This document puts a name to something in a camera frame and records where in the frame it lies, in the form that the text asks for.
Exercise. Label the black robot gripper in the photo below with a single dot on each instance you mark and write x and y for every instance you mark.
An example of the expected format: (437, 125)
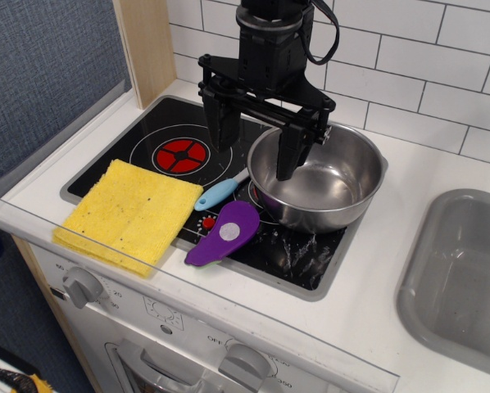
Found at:
(267, 81)

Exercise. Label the blue handled spoon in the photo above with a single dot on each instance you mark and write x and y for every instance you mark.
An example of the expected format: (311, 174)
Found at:
(220, 191)

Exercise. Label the stainless steel pot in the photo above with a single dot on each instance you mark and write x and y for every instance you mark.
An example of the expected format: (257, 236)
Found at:
(332, 189)

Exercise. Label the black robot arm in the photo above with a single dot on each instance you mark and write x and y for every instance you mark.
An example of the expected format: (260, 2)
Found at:
(278, 9)

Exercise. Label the black toy stove top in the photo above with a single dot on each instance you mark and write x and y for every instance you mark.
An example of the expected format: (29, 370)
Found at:
(172, 139)

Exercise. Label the purple toy eggplant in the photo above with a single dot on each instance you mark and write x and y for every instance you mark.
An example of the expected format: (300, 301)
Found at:
(236, 225)

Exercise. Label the yellow folded cloth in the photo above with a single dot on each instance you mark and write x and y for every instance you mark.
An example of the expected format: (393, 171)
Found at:
(129, 218)

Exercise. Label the grey right oven knob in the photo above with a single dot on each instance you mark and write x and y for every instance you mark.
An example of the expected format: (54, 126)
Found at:
(245, 365)

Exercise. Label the grey oven knob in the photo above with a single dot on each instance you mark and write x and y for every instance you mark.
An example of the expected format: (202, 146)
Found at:
(245, 365)
(82, 287)

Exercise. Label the grey left oven knob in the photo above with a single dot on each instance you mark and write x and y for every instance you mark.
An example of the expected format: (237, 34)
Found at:
(82, 287)

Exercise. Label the white toy oven front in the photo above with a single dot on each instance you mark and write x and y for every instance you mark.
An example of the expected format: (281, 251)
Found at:
(130, 342)

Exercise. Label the grey toy sink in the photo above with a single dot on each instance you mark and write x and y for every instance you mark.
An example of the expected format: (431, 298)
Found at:
(444, 298)

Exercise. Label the yellow black object on floor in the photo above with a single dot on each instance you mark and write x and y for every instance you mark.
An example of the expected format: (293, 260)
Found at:
(19, 382)

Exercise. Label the wooden side post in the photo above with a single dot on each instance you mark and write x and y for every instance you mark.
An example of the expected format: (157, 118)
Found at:
(146, 38)

